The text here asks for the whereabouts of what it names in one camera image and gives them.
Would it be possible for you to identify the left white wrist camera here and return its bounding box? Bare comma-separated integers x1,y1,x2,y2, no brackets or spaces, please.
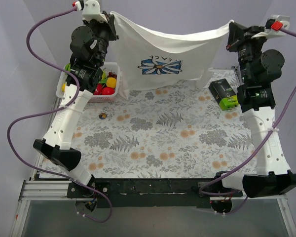
72,0,108,23

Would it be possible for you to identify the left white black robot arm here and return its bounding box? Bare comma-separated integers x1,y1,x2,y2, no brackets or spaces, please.
33,11,118,198

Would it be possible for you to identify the aluminium frame rail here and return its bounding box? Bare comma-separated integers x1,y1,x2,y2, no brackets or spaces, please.
9,66,296,237

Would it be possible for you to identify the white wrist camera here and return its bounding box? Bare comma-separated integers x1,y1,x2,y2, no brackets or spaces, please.
72,0,108,23
251,15,290,40

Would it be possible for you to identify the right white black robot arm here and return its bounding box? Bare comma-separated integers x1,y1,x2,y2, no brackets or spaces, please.
213,20,296,198

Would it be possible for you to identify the yellow toy lemon right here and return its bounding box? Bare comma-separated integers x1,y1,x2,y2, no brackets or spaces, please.
106,77,117,89

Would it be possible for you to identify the floral table mat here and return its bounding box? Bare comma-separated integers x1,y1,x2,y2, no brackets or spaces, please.
38,69,267,179

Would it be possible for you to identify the yellow toy lemon left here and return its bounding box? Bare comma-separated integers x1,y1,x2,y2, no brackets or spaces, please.
61,83,66,92

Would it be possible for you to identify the white t-shirt with flower print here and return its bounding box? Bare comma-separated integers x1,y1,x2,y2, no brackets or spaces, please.
110,11,229,98

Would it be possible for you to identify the yellow toy lemon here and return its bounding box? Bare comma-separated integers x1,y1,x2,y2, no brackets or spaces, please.
106,77,117,89
61,83,66,92

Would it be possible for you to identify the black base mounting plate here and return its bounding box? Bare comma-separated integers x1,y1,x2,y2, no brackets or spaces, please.
66,178,244,208

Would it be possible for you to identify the toy watermelon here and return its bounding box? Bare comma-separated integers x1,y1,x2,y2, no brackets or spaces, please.
64,63,71,72

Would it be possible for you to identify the small round brooch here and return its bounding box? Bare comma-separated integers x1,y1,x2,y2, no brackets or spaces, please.
99,113,107,119

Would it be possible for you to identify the white plastic fruit basket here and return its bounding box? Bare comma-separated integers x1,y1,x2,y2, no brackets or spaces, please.
56,62,121,103

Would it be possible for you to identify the black green product box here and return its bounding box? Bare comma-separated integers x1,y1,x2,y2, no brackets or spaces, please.
209,79,239,111

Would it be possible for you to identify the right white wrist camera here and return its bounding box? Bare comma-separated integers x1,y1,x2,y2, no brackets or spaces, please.
251,15,290,40

